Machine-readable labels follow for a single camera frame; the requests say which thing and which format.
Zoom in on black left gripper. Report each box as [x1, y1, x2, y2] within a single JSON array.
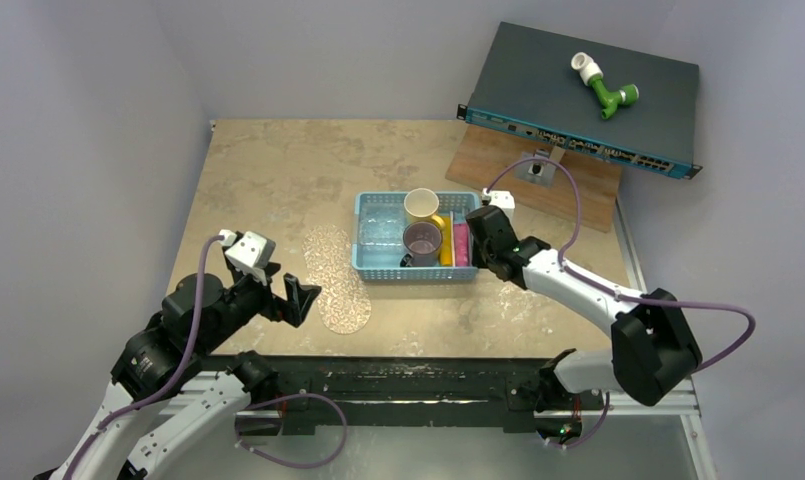
[[197, 261, 320, 353]]

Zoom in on light blue perforated basket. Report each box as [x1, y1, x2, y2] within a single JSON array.
[[352, 191, 478, 283]]

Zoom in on wooden board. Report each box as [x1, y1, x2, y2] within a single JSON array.
[[445, 125, 623, 232]]

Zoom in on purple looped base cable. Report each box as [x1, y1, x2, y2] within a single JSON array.
[[234, 392, 348, 471]]

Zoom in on textured clear oval tray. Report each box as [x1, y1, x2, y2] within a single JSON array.
[[303, 224, 372, 335]]

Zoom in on yellow mug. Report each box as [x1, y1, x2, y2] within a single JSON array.
[[403, 188, 446, 231]]

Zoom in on pink toothpaste tube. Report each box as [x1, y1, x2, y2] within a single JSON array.
[[453, 223, 471, 267]]

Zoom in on purple mug black handle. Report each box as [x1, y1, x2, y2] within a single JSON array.
[[401, 221, 443, 267]]

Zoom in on green white pipe fitting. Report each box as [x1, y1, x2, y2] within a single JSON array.
[[570, 52, 640, 120]]

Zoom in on grey metal camera mount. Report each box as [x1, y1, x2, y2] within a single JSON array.
[[514, 147, 565, 188]]

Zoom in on dark grey network switch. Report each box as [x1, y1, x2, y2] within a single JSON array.
[[456, 22, 702, 179]]

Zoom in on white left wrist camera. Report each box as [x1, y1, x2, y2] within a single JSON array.
[[219, 229, 276, 285]]

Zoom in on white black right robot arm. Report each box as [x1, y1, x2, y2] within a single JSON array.
[[466, 205, 703, 407]]

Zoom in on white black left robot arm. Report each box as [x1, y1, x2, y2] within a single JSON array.
[[38, 230, 322, 479]]

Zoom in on black metal base frame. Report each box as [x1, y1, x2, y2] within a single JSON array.
[[196, 355, 615, 436]]

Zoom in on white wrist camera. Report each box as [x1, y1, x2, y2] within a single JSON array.
[[219, 229, 276, 285], [481, 188, 516, 221]]

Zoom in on clear textured square dish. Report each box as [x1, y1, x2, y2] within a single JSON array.
[[358, 203, 407, 250]]

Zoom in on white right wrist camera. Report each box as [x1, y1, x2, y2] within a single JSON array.
[[481, 188, 516, 221]]

